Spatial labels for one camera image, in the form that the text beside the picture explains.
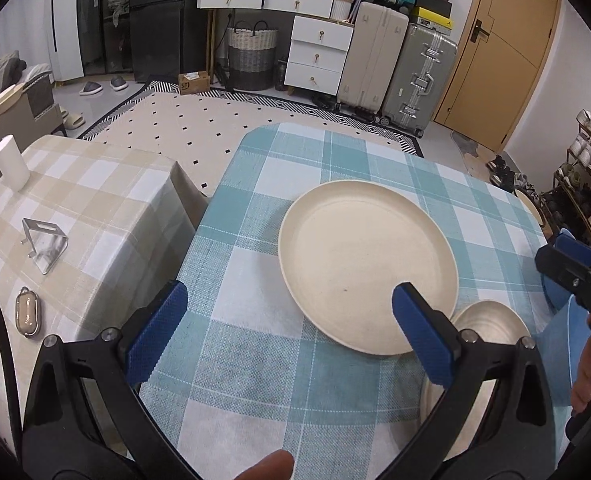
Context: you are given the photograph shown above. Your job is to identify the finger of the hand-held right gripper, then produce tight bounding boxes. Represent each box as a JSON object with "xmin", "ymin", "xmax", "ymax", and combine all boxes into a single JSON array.
[
  {"xmin": 534, "ymin": 246, "xmax": 591, "ymax": 293},
  {"xmin": 554, "ymin": 235, "xmax": 591, "ymax": 281}
]

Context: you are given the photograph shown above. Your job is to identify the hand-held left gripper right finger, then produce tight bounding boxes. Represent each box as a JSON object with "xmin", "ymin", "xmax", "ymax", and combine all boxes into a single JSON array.
[{"xmin": 392, "ymin": 282, "xmax": 559, "ymax": 480}]

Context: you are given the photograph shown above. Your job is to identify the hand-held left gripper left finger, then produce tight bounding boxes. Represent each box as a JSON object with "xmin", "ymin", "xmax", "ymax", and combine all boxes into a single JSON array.
[{"xmin": 23, "ymin": 280, "xmax": 199, "ymax": 480}]

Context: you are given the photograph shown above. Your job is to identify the large cream plate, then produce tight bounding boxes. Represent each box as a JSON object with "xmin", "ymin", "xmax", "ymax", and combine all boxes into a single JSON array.
[{"xmin": 278, "ymin": 180, "xmax": 459, "ymax": 358}]

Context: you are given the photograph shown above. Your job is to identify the person's right hand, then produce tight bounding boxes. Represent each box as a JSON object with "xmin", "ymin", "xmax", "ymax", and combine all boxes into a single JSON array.
[{"xmin": 570, "ymin": 330, "xmax": 591, "ymax": 416}]

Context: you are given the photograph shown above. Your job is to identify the person's left hand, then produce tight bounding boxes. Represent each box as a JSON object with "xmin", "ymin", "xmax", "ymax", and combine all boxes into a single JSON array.
[{"xmin": 238, "ymin": 450, "xmax": 295, "ymax": 480}]

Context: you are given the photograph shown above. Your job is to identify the small cream plate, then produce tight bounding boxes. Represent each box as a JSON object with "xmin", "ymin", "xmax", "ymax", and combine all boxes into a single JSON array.
[{"xmin": 420, "ymin": 300, "xmax": 533, "ymax": 431}]

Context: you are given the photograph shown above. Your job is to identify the wooden shoe rack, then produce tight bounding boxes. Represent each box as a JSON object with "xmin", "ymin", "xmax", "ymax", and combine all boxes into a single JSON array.
[{"xmin": 543, "ymin": 107, "xmax": 591, "ymax": 253}]

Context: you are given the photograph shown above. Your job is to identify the dark shoes on floor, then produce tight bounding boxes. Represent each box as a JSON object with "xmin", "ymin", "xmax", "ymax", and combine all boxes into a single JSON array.
[{"xmin": 485, "ymin": 155, "xmax": 529, "ymax": 192}]

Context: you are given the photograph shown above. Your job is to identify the metal phone stand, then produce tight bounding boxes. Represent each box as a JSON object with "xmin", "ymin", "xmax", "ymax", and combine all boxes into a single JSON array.
[{"xmin": 22, "ymin": 217, "xmax": 69, "ymax": 275}]

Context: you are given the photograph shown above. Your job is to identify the beige plaid tablecloth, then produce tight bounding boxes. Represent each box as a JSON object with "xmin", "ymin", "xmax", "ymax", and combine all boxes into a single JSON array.
[{"xmin": 0, "ymin": 135, "xmax": 211, "ymax": 461}]

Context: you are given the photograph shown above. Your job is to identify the grey floor mat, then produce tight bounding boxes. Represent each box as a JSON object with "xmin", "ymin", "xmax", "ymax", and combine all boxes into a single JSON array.
[{"xmin": 450, "ymin": 130, "xmax": 482, "ymax": 160}]

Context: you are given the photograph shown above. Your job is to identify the wooden door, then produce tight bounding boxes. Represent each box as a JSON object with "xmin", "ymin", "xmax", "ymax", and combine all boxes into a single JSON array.
[{"xmin": 433, "ymin": 0, "xmax": 562, "ymax": 153}]

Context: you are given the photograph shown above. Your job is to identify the patterned beige rug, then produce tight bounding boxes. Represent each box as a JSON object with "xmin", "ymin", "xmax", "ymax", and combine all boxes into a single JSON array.
[{"xmin": 78, "ymin": 77, "xmax": 426, "ymax": 197}]

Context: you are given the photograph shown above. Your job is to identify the white cylinder cup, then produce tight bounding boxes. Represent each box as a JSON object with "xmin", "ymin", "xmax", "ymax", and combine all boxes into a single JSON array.
[{"xmin": 0, "ymin": 134, "xmax": 30, "ymax": 190}]

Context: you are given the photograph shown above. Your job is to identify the silver suitcase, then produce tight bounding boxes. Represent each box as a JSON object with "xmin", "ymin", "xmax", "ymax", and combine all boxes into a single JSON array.
[{"xmin": 379, "ymin": 22, "xmax": 459, "ymax": 138}]

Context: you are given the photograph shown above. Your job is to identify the cardboard box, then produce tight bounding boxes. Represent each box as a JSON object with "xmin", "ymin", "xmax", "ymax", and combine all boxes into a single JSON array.
[{"xmin": 178, "ymin": 71, "xmax": 211, "ymax": 95}]

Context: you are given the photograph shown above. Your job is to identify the grey sofa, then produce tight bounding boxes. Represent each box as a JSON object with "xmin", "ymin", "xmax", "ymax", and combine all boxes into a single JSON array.
[{"xmin": 0, "ymin": 51, "xmax": 67, "ymax": 152}]

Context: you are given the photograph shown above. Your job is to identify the yellow black shoe box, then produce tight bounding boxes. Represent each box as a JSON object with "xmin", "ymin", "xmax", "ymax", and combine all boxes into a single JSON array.
[{"xmin": 411, "ymin": 4, "xmax": 455, "ymax": 37}]

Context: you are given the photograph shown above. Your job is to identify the beige suitcase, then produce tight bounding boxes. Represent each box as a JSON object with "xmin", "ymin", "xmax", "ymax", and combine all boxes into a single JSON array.
[{"xmin": 336, "ymin": 1, "xmax": 409, "ymax": 122}]

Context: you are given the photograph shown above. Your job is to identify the woven laundry basket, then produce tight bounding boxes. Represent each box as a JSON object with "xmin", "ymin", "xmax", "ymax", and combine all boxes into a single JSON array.
[{"xmin": 226, "ymin": 21, "xmax": 280, "ymax": 92}]

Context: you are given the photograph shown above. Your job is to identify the white drawer cabinet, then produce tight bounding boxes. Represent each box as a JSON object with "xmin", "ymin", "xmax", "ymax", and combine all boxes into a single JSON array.
[{"xmin": 284, "ymin": 15, "xmax": 355, "ymax": 97}]

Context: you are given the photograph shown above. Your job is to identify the black refrigerator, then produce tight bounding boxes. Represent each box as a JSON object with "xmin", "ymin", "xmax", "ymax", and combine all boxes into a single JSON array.
[{"xmin": 130, "ymin": 0, "xmax": 211, "ymax": 84}]

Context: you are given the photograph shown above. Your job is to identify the dark glass cabinet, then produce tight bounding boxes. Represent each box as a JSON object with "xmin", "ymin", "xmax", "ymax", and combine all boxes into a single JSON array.
[{"xmin": 77, "ymin": 0, "xmax": 134, "ymax": 80}]

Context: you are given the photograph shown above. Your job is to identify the black door handle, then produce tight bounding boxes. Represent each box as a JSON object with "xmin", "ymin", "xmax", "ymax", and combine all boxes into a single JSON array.
[{"xmin": 468, "ymin": 19, "xmax": 491, "ymax": 44}]

